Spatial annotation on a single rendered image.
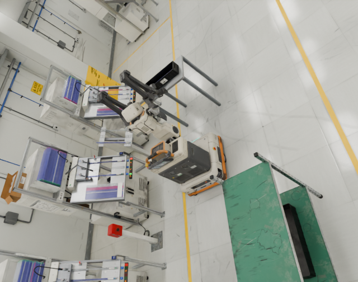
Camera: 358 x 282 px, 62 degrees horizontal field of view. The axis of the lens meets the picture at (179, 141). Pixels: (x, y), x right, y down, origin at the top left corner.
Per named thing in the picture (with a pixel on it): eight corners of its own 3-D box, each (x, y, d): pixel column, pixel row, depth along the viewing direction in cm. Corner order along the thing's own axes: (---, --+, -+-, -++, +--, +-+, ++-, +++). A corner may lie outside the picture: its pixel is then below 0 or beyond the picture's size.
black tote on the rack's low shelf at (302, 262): (277, 212, 267) (271, 209, 261) (295, 206, 258) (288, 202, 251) (296, 281, 234) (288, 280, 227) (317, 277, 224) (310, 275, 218)
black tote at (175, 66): (150, 95, 431) (145, 92, 424) (151, 87, 441) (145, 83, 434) (178, 73, 399) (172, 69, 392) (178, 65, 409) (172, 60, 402)
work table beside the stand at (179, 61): (221, 105, 436) (182, 76, 388) (186, 127, 475) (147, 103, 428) (217, 83, 462) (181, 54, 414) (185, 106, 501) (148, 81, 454)
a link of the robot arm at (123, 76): (116, 80, 318) (122, 75, 312) (119, 73, 327) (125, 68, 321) (148, 105, 340) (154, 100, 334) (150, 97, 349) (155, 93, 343)
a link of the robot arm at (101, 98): (94, 101, 342) (99, 97, 336) (97, 93, 351) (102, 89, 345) (125, 122, 364) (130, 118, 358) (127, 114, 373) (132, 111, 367)
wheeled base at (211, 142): (229, 181, 364) (216, 174, 349) (191, 197, 400) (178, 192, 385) (222, 136, 403) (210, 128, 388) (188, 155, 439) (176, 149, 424)
